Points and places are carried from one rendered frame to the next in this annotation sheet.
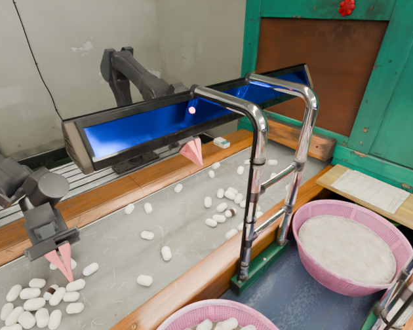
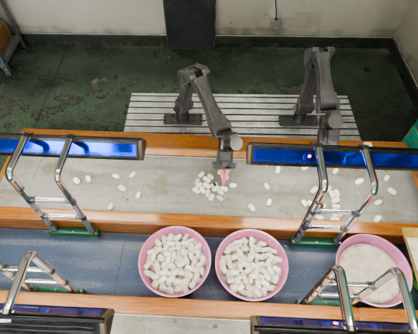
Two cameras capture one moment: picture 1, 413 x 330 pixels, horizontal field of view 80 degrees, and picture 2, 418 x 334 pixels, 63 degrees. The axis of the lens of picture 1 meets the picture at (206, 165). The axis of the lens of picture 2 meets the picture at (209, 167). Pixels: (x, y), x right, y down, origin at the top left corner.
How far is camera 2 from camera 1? 0.82 m
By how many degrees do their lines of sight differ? 38
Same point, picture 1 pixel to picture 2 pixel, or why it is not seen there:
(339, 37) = not seen: outside the picture
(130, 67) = (320, 72)
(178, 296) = (259, 224)
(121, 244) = (251, 181)
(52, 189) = (235, 145)
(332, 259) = (351, 270)
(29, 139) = (240, 19)
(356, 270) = not seen: hidden behind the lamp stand
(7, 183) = (219, 129)
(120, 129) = (268, 153)
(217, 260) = (288, 223)
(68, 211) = not seen: hidden behind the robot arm
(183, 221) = (290, 191)
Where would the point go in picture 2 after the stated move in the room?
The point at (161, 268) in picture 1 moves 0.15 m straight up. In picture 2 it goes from (262, 207) to (267, 188)
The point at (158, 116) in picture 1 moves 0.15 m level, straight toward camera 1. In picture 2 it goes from (289, 153) to (269, 185)
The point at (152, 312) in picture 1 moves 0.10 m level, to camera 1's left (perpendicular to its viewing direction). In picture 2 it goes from (245, 222) to (227, 207)
